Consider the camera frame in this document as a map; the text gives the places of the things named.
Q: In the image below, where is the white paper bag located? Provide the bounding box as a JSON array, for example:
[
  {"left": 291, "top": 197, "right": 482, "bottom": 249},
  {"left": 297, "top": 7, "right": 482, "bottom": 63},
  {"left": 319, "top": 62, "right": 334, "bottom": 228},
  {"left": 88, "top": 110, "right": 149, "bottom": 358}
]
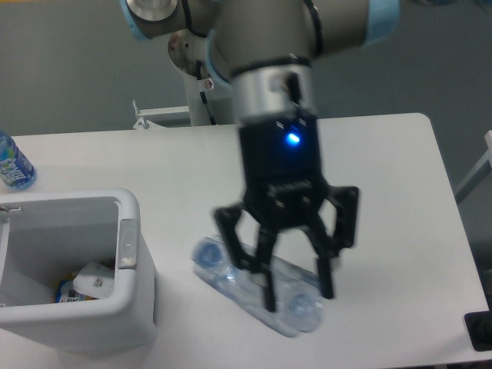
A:
[{"left": 73, "top": 262, "right": 115, "bottom": 299}]

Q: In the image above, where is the black cable on pedestal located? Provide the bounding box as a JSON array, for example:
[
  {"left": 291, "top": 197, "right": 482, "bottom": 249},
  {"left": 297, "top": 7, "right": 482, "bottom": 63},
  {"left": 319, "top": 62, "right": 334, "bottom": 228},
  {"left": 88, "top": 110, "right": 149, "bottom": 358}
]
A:
[{"left": 195, "top": 59, "right": 218, "bottom": 126}]

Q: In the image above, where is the white left frame bracket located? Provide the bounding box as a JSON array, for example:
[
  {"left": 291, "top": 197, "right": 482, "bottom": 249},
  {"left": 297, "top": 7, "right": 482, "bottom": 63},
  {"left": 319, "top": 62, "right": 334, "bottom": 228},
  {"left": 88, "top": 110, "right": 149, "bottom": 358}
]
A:
[{"left": 132, "top": 100, "right": 191, "bottom": 130}]

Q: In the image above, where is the blue labelled water bottle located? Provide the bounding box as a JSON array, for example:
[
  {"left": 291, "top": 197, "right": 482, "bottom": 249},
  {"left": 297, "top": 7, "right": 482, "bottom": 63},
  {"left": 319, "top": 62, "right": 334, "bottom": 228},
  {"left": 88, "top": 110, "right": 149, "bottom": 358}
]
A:
[{"left": 1, "top": 131, "right": 36, "bottom": 191}]

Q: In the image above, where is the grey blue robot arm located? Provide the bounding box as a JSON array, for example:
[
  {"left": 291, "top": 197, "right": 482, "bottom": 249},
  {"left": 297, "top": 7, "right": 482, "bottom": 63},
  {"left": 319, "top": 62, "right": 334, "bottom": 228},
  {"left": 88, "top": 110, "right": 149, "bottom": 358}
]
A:
[{"left": 120, "top": 1, "right": 401, "bottom": 311}]

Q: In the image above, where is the clear plastic bottle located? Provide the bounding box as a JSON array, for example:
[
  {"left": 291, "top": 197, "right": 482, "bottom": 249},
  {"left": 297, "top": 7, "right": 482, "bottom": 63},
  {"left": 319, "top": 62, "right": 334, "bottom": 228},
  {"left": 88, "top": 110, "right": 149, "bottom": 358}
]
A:
[{"left": 191, "top": 235, "right": 324, "bottom": 337}]

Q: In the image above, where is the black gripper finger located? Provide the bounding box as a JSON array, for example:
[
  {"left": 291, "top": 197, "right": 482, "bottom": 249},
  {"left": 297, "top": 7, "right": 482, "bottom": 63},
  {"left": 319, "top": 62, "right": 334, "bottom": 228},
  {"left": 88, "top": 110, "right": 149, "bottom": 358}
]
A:
[
  {"left": 303, "top": 185, "right": 360, "bottom": 299},
  {"left": 212, "top": 201, "right": 284, "bottom": 313}
]

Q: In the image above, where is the yellow blue snack wrapper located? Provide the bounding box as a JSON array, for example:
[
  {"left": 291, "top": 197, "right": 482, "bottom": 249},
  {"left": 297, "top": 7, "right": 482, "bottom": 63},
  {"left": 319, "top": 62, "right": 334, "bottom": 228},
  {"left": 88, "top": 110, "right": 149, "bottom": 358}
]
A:
[{"left": 53, "top": 273, "right": 95, "bottom": 304}]

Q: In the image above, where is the black clamp at table corner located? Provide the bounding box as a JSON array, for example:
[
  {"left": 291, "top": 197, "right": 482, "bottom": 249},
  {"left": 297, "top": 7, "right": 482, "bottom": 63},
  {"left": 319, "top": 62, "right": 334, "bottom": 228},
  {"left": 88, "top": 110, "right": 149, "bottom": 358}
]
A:
[{"left": 464, "top": 311, "right": 491, "bottom": 352}]

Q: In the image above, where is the white trash can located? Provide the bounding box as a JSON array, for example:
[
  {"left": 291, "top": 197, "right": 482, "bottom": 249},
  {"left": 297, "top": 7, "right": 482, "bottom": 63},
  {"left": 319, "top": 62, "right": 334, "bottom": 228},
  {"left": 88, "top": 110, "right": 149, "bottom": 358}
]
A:
[{"left": 1, "top": 188, "right": 158, "bottom": 351}]

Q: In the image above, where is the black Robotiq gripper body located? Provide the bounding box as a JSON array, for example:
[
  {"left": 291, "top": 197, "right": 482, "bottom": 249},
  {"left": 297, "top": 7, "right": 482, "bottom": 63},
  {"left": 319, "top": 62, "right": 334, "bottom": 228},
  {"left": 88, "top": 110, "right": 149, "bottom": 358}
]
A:
[{"left": 238, "top": 111, "right": 328, "bottom": 231}]

